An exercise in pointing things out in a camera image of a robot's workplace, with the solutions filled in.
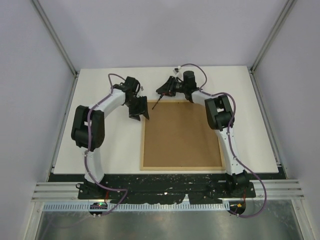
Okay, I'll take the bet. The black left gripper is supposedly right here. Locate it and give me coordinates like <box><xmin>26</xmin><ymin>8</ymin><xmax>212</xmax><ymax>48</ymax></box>
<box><xmin>125</xmin><ymin>95</ymin><xmax>149</xmax><ymax>121</ymax></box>

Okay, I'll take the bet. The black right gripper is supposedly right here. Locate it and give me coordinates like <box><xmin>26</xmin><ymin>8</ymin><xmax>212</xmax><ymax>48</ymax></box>
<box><xmin>155</xmin><ymin>76</ymin><xmax>187</xmax><ymax>98</ymax></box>

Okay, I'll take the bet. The red handled screwdriver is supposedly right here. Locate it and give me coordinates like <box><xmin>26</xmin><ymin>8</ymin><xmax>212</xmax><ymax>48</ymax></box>
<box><xmin>151</xmin><ymin>94</ymin><xmax>164</xmax><ymax>110</ymax></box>

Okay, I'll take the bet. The wooden picture frame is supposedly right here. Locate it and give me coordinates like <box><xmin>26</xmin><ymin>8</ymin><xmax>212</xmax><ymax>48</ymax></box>
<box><xmin>140</xmin><ymin>100</ymin><xmax>226</xmax><ymax>171</ymax></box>

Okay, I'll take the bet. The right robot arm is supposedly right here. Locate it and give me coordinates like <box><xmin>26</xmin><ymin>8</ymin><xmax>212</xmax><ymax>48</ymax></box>
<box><xmin>156</xmin><ymin>68</ymin><xmax>250</xmax><ymax>197</ymax></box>

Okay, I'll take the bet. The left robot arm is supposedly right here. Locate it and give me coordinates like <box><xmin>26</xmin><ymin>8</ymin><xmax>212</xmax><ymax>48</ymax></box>
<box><xmin>71</xmin><ymin>76</ymin><xmax>150</xmax><ymax>199</ymax></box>

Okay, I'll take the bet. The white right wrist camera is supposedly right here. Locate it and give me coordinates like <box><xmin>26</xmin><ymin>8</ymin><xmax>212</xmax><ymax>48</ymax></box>
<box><xmin>173</xmin><ymin>65</ymin><xmax>182</xmax><ymax>76</ymax></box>

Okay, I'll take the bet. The black speckled base plate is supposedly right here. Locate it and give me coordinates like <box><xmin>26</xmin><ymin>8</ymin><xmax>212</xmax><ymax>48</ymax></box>
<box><xmin>48</xmin><ymin>173</ymin><xmax>256</xmax><ymax>205</ymax></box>

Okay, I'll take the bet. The white slotted cable duct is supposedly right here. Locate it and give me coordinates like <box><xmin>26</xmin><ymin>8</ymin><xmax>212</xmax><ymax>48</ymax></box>
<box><xmin>42</xmin><ymin>201</ymin><xmax>230</xmax><ymax>212</ymax></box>

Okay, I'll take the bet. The aluminium rail across front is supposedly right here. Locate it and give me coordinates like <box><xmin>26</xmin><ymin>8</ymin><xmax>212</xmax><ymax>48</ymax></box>
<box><xmin>31</xmin><ymin>179</ymin><xmax>305</xmax><ymax>202</ymax></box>

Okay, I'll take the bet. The right aluminium corner post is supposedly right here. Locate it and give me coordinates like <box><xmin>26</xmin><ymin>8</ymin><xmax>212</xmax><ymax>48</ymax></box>
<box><xmin>249</xmin><ymin>0</ymin><xmax>297</xmax><ymax>75</ymax></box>

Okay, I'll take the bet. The aluminium corner post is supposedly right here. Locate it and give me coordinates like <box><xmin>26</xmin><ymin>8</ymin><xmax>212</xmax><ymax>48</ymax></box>
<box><xmin>249</xmin><ymin>0</ymin><xmax>297</xmax><ymax>75</ymax></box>
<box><xmin>30</xmin><ymin>0</ymin><xmax>78</xmax><ymax>77</ymax></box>

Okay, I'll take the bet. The left aluminium corner post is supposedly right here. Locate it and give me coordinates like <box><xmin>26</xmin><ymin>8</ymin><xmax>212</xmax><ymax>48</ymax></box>
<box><xmin>30</xmin><ymin>0</ymin><xmax>78</xmax><ymax>77</ymax></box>

